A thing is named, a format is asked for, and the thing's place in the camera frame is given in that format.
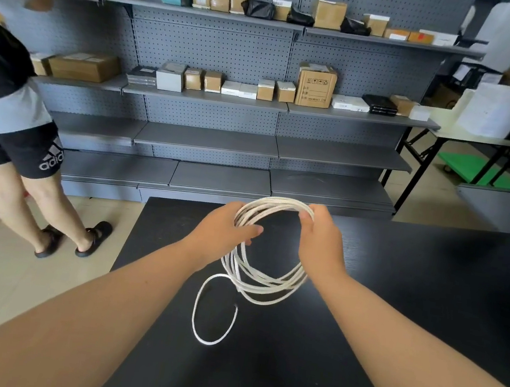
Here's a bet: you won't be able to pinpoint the person's right hand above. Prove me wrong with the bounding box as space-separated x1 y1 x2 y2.
289 201 359 288

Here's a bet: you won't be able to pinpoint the person's left hand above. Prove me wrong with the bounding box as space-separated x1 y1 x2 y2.
180 194 268 280

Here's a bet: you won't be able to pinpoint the white cable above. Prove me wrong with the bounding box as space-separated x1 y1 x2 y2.
188 187 320 359

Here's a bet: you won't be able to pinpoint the person's left forearm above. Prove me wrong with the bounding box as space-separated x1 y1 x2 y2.
0 212 212 387

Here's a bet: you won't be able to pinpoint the person's right forearm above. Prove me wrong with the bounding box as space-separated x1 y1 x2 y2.
300 267 510 387

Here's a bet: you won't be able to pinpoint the gray metal pegboard shelving unit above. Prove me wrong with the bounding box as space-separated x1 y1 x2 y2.
14 0 494 251

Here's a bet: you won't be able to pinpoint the wide white flat box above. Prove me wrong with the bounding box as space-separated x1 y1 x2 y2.
330 93 372 114

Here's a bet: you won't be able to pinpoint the tan carton with white lid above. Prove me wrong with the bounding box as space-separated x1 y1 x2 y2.
273 80 298 105
255 78 277 102

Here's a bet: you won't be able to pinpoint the tall printed cardboard carton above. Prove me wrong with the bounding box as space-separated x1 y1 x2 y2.
293 61 340 111

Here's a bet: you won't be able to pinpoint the black flat box stack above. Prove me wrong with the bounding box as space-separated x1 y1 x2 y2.
359 93 400 118

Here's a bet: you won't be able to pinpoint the tan carton with label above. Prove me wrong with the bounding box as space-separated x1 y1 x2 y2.
387 94 419 118

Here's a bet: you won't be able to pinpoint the tan carton with taped top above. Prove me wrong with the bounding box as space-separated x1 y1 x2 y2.
183 67 206 92
202 70 225 94

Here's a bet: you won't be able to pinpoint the small white box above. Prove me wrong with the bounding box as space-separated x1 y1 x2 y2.
408 103 434 123

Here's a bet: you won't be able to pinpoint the white folding table black legs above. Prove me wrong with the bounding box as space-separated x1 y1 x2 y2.
378 101 510 228

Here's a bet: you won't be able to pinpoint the white cube box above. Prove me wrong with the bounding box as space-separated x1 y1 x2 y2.
154 60 189 94

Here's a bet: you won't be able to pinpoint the green platform cart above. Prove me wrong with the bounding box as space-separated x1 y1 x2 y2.
434 150 510 191

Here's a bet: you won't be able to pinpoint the dark gray flat box stack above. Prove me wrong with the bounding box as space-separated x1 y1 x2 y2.
126 63 160 89

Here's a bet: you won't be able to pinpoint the brown carton on floor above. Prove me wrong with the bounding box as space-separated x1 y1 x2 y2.
430 81 463 112

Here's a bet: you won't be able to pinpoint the black plastic bag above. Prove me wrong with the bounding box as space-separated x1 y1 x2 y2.
339 16 373 38
286 6 317 28
239 0 278 21

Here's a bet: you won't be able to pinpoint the row of small cardboard boxes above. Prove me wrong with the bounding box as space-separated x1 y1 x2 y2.
189 0 438 46

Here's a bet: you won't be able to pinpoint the long white flat box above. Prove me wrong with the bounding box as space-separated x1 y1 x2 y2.
418 29 461 49

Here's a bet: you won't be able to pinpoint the wide flat cardboard carton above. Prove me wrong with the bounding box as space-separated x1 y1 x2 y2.
45 47 124 87

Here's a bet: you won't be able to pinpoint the partly hidden tan carton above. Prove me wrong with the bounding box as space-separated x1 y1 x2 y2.
27 51 56 78

